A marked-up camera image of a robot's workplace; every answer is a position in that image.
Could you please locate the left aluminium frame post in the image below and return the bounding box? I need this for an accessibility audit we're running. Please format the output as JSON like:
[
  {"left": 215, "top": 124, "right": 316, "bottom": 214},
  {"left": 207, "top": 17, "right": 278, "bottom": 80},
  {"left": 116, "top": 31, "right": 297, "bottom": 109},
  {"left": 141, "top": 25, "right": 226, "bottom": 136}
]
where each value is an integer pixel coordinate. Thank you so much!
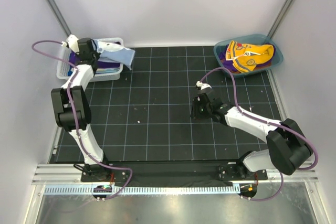
[{"left": 45, "top": 0, "right": 71, "bottom": 36}]

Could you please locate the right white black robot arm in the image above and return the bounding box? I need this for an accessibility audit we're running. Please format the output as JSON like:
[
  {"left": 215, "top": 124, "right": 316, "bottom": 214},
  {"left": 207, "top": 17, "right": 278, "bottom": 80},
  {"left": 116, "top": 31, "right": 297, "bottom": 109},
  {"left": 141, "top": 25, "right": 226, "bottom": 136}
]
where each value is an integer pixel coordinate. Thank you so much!
[{"left": 191, "top": 88, "right": 313, "bottom": 180}]

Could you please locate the white plastic basket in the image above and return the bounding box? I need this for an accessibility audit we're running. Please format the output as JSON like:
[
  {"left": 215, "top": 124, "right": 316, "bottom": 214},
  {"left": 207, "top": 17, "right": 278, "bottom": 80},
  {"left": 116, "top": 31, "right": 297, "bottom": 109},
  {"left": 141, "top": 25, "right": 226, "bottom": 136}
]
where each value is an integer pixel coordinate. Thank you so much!
[{"left": 56, "top": 37, "right": 124, "bottom": 82}]

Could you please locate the light blue white towel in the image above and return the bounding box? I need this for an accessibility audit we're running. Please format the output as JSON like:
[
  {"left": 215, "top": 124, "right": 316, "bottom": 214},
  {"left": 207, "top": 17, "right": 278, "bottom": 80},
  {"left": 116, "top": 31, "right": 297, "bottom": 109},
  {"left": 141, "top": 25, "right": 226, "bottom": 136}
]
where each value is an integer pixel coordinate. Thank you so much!
[{"left": 94, "top": 39, "right": 135, "bottom": 70}]

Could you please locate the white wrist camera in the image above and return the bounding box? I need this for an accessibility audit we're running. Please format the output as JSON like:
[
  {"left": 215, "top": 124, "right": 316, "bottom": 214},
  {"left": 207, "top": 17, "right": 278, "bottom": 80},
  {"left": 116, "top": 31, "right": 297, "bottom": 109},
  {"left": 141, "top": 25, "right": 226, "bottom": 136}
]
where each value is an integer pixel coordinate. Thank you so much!
[
  {"left": 66, "top": 34, "right": 79, "bottom": 53},
  {"left": 200, "top": 83, "right": 212, "bottom": 90}
]

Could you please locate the yellow purple patterned towel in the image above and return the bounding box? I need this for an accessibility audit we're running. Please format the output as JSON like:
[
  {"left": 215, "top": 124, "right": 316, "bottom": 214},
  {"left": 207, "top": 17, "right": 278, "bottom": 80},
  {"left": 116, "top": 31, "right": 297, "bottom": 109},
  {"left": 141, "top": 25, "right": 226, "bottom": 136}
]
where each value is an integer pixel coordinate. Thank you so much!
[{"left": 219, "top": 40, "right": 276, "bottom": 74}]

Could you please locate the teal plastic bin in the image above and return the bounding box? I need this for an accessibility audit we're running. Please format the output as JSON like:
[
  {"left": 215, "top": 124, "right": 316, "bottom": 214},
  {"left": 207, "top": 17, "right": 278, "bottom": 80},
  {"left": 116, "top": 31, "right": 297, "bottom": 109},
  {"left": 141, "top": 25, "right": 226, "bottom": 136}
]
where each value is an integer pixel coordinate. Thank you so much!
[{"left": 213, "top": 34, "right": 284, "bottom": 78}]

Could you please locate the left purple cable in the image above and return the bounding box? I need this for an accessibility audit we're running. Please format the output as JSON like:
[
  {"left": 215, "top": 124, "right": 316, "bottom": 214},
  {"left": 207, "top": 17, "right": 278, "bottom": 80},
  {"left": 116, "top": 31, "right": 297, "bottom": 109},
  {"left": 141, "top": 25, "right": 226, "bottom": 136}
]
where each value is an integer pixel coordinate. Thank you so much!
[{"left": 31, "top": 40, "right": 133, "bottom": 200}]

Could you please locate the white slotted cable duct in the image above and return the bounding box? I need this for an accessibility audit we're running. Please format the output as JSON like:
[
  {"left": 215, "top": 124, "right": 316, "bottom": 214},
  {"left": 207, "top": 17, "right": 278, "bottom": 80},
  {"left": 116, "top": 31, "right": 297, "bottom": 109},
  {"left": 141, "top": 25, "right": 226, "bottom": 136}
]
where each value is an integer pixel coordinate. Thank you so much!
[{"left": 44, "top": 184, "right": 240, "bottom": 196}]

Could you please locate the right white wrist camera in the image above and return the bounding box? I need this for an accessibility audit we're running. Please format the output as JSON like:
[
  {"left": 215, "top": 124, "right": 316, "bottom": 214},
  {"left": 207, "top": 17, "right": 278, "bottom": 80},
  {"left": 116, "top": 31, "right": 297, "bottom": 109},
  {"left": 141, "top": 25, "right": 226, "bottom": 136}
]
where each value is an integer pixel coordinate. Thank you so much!
[{"left": 200, "top": 83, "right": 212, "bottom": 90}]

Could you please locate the aluminium frame post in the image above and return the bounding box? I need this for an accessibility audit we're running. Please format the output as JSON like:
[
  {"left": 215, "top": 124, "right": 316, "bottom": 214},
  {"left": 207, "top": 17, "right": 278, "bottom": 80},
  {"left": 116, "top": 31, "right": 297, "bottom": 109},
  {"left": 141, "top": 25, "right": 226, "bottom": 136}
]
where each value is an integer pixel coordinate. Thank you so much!
[
  {"left": 45, "top": 0, "right": 71, "bottom": 36},
  {"left": 267, "top": 0, "right": 295, "bottom": 39}
]

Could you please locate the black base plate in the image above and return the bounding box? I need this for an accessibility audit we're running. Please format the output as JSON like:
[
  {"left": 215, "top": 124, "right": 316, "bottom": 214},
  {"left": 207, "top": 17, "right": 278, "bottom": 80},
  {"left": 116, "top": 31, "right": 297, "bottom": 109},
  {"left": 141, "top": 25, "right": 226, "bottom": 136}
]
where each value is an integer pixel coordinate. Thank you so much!
[{"left": 74, "top": 159, "right": 267, "bottom": 186}]

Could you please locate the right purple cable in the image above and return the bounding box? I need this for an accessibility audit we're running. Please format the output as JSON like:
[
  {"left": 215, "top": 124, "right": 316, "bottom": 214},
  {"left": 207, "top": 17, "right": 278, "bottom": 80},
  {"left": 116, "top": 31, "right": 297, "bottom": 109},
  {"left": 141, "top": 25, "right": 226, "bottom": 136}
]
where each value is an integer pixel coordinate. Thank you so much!
[{"left": 195, "top": 67, "right": 319, "bottom": 200}]

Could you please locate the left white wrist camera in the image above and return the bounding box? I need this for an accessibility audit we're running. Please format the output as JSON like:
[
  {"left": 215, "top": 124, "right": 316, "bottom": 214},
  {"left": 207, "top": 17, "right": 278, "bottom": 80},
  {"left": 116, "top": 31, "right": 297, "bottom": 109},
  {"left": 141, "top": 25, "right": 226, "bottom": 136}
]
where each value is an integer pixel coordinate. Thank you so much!
[{"left": 66, "top": 34, "right": 79, "bottom": 53}]

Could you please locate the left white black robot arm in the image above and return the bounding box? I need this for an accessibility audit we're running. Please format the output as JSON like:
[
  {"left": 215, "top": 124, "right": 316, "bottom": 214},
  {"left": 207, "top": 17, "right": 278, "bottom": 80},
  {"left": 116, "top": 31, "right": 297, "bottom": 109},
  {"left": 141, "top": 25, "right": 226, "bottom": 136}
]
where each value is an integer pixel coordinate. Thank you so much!
[{"left": 51, "top": 35, "right": 111, "bottom": 182}]

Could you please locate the purple cable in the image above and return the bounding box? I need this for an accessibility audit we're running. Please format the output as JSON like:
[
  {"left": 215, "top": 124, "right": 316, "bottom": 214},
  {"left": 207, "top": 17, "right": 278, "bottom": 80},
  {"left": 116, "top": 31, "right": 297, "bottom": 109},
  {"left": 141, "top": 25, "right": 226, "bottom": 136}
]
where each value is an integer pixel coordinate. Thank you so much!
[
  {"left": 31, "top": 40, "right": 133, "bottom": 200},
  {"left": 195, "top": 67, "right": 319, "bottom": 200}
]

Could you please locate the aluminium rail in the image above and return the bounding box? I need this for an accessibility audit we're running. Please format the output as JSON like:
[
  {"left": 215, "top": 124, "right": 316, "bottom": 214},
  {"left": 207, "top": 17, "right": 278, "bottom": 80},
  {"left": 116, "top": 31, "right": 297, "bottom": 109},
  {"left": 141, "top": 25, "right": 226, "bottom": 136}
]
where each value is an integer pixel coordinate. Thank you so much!
[{"left": 31, "top": 164, "right": 318, "bottom": 185}]

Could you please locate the right aluminium frame post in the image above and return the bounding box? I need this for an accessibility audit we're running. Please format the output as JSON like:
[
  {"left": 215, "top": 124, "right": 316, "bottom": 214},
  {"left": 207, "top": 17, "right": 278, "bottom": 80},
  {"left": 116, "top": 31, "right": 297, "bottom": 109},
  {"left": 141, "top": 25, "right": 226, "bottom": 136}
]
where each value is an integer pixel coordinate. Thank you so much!
[{"left": 267, "top": 0, "right": 295, "bottom": 39}]

